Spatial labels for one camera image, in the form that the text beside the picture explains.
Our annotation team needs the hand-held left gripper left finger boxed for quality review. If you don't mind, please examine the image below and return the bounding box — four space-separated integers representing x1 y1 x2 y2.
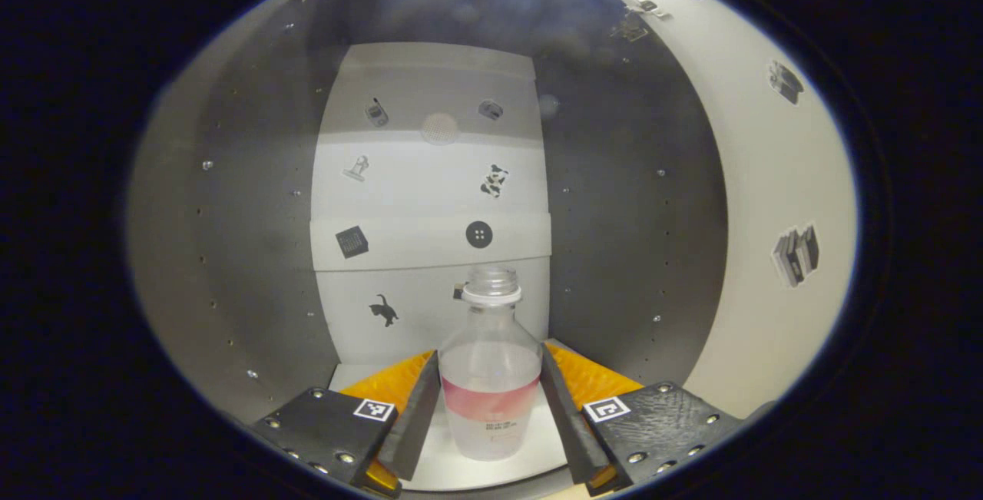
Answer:
253 349 442 497

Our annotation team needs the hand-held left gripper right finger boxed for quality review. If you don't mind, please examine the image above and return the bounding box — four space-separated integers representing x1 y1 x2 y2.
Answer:
540 339 744 496

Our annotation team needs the clear bottle with pink label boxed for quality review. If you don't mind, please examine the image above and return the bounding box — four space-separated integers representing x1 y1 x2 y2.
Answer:
438 266 544 462

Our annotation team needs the grey cabinet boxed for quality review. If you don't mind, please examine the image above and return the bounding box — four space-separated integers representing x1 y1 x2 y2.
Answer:
127 0 730 495

